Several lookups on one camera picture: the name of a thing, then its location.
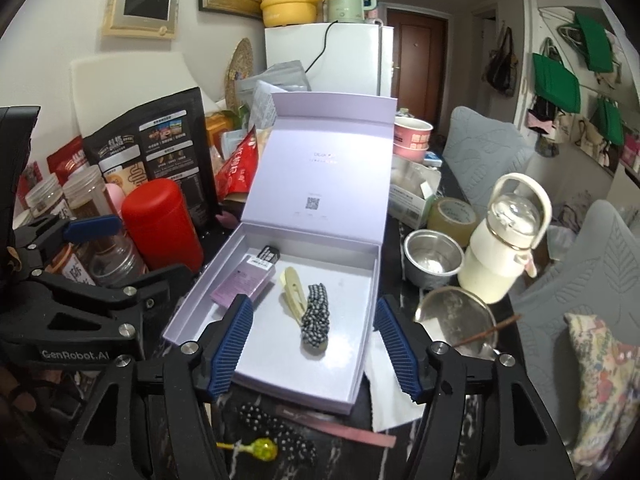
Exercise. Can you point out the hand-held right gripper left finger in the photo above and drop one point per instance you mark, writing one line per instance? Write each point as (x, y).
(230, 345)

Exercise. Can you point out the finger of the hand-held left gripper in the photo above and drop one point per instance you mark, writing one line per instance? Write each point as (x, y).
(92, 227)
(150, 285)

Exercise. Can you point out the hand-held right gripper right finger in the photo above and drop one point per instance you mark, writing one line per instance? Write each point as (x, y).
(397, 350)

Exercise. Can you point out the purple cosmetics box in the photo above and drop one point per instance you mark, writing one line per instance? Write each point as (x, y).
(245, 280)

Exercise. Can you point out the cream hair claw clip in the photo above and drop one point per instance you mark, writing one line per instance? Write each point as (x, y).
(292, 290)

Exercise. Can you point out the black white gingham scrunchie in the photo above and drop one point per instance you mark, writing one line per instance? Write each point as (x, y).
(315, 320)

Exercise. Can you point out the pink hair straightener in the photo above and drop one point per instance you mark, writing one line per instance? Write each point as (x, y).
(360, 435)

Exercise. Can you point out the long black cosmetics box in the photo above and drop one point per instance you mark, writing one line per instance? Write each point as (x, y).
(267, 254)

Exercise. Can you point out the black polka dot scrunchie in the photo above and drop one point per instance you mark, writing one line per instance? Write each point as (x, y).
(280, 435)

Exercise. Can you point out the yellow-green lollipop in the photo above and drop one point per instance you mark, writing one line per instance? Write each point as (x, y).
(263, 448)

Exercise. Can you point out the lavender gift box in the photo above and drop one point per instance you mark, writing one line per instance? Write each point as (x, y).
(325, 200)

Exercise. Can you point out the clear jar dark brown contents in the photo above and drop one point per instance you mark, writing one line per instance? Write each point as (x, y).
(90, 195)

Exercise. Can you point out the clear jar orange-brown contents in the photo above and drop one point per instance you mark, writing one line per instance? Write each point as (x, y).
(110, 262)

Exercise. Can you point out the white paper napkin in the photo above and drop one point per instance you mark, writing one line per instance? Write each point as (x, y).
(390, 395)

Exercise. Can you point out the red cylindrical canister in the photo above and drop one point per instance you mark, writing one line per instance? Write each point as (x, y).
(160, 225)

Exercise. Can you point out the red foil pouch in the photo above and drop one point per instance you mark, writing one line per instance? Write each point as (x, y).
(67, 157)

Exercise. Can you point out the brown stirring stick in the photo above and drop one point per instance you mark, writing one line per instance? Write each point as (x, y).
(490, 330)

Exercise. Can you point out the metal bowl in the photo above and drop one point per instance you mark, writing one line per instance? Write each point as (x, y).
(432, 260)

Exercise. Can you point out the black printed stand-up pouch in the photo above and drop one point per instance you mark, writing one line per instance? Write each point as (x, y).
(160, 140)

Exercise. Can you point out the clear tape roll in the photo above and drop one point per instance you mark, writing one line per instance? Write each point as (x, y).
(450, 220)

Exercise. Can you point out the red snack bag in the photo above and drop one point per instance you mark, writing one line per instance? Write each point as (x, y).
(240, 165)

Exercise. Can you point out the white medicine box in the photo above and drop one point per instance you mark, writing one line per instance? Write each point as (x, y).
(410, 200)

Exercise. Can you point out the grey quilted chair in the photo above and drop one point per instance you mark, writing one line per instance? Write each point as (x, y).
(485, 155)
(585, 270)

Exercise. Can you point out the pink paper cup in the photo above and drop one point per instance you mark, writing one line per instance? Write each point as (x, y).
(412, 137)

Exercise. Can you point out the woven straw mat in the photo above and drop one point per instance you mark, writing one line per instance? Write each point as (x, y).
(239, 70)

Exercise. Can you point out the floral cloth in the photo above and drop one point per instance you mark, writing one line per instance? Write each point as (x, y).
(610, 385)

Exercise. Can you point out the grey foil pouch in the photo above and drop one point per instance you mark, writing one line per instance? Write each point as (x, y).
(280, 80)

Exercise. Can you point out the brown wooden door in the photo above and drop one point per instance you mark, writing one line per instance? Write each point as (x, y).
(417, 60)

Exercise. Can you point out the white mini fridge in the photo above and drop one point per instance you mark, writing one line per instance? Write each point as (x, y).
(350, 60)

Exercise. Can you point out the yellow pot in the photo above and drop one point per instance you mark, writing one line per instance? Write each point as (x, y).
(287, 5)

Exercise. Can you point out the dark handbag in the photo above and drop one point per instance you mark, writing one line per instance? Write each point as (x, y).
(500, 67)

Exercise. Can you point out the green tote bag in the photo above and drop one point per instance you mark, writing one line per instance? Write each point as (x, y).
(595, 45)
(555, 85)
(610, 127)

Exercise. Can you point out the cream wall intercom panel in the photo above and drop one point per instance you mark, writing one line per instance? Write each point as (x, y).
(142, 10)

